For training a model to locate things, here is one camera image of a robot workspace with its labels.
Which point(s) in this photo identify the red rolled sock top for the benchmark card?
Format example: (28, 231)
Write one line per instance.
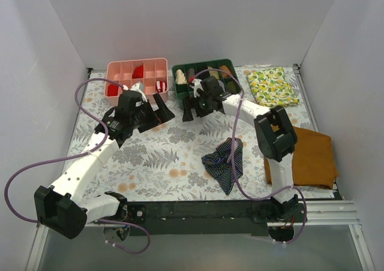
(138, 72)

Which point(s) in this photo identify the lemon print folded cloth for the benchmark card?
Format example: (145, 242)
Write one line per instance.
(270, 88)

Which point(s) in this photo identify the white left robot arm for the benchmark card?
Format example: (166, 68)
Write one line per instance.
(61, 206)

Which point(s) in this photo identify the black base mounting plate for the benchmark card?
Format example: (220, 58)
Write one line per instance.
(210, 217)

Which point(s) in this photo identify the red rolled sock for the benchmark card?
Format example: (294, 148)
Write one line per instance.
(112, 90)
(138, 72)

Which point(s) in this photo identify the aluminium frame rail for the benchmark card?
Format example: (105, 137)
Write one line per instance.
(329, 238)

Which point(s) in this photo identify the cream rolled underwear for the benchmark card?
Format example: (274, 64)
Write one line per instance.
(180, 78)

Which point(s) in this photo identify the green divided organizer box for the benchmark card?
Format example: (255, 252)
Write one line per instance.
(219, 72)

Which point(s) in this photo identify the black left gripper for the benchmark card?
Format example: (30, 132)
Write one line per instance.
(153, 115)

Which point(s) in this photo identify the navy striped underwear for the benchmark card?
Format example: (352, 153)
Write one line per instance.
(219, 165)

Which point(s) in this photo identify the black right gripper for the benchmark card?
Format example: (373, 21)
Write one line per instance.
(195, 106)

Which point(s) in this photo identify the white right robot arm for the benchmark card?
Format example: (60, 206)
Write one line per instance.
(276, 137)

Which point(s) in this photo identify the floral patterned table mat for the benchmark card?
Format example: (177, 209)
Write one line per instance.
(164, 163)

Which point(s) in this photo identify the black rolled underwear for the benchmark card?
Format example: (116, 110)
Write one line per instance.
(203, 73)

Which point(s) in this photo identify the orange brown rolled underwear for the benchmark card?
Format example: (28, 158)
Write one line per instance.
(226, 70)

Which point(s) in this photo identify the mustard brown folded cloth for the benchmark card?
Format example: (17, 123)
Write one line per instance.
(313, 160)

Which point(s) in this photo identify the red white striped sock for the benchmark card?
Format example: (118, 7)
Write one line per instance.
(160, 86)

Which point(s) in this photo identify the grey striped rolled underwear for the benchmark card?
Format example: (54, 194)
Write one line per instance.
(222, 85)

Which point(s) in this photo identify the red rolled sock bottom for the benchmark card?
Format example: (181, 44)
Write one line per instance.
(112, 90)

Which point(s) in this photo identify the olive green rolled underwear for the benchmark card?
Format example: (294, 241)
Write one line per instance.
(232, 87)

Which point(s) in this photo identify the beige yellow rolled underwear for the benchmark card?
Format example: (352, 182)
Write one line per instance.
(213, 73)

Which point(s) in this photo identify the pink divided organizer box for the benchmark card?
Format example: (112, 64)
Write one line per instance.
(120, 72)

